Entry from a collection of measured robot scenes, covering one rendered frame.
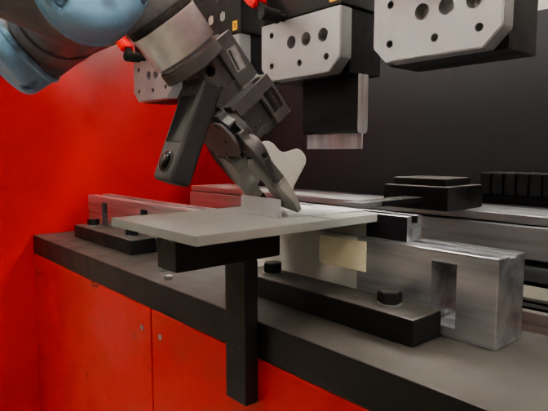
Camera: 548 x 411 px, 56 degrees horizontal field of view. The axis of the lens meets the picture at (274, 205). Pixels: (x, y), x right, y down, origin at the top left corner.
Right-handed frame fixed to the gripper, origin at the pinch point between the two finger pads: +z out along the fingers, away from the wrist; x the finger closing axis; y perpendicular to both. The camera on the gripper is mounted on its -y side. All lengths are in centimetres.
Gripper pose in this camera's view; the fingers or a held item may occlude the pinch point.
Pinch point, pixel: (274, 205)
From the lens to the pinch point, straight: 63.4
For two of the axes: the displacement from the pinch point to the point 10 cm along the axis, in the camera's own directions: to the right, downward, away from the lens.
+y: 6.3, -6.8, 3.7
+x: -5.7, -0.8, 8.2
